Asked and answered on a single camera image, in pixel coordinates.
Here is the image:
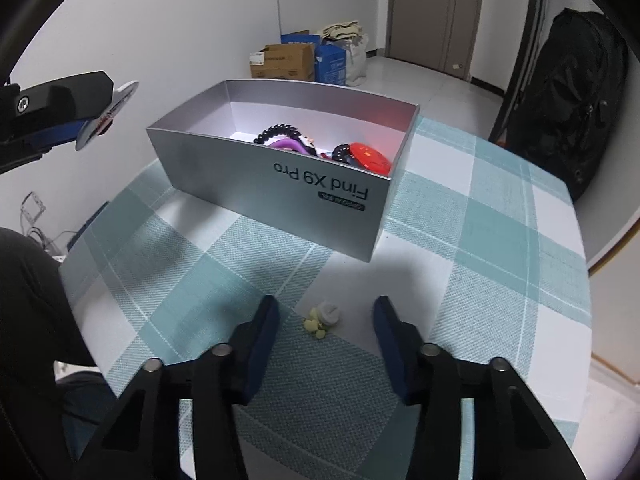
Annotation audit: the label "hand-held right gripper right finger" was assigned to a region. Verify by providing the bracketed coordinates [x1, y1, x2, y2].
[374, 295, 571, 480]

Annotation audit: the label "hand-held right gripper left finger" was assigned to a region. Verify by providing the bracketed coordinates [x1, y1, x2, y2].
[75, 295, 281, 480]

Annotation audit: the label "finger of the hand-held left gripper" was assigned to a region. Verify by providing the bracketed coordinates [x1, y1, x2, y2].
[11, 71, 115, 130]
[0, 116, 98, 175]

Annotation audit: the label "white round badge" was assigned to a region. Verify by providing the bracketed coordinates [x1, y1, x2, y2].
[75, 81, 140, 152]

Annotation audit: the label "small yellow white charm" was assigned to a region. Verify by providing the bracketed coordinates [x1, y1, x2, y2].
[302, 301, 341, 339]

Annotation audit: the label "grey cardboard box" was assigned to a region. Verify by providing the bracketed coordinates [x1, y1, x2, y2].
[146, 79, 420, 263]

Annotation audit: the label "red round badge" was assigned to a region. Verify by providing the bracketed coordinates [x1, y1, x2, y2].
[347, 142, 392, 175]

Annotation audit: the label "purple bracelet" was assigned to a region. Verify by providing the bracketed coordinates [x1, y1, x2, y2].
[270, 137, 313, 157]

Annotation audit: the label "teal checked tablecloth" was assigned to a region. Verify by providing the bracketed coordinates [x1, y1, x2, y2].
[57, 115, 593, 480]

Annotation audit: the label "person's leg in dark trousers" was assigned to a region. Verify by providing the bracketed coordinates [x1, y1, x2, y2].
[0, 227, 121, 480]

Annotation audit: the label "brown cardboard carton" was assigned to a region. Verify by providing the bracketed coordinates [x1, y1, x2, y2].
[248, 43, 317, 82]

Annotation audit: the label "blue cardboard carton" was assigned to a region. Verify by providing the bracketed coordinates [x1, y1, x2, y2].
[280, 32, 351, 86]

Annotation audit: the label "white sack with cream cloth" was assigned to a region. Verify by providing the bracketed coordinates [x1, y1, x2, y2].
[320, 21, 370, 87]

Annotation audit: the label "black backpack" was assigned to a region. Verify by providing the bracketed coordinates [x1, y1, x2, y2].
[505, 7, 630, 203]

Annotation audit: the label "black folded stand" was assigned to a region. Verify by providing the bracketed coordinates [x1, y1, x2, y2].
[487, 0, 553, 148]

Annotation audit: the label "grey door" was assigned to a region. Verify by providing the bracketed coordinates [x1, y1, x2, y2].
[385, 0, 483, 81]

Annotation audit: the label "white wall socket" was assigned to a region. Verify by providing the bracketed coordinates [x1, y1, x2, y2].
[20, 191, 47, 221]

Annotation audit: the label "tangled cables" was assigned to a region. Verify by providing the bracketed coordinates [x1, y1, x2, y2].
[22, 225, 71, 261]

